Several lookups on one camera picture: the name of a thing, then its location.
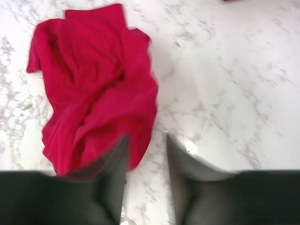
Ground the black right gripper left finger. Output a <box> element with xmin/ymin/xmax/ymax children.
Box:
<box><xmin>66</xmin><ymin>135</ymin><xmax>129</xmax><ymax>225</ymax></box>

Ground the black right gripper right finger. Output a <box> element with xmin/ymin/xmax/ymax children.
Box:
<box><xmin>166</xmin><ymin>134</ymin><xmax>239</xmax><ymax>225</ymax></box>

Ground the crimson red t shirt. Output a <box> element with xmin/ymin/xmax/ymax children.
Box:
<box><xmin>27</xmin><ymin>3</ymin><xmax>158</xmax><ymax>176</ymax></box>

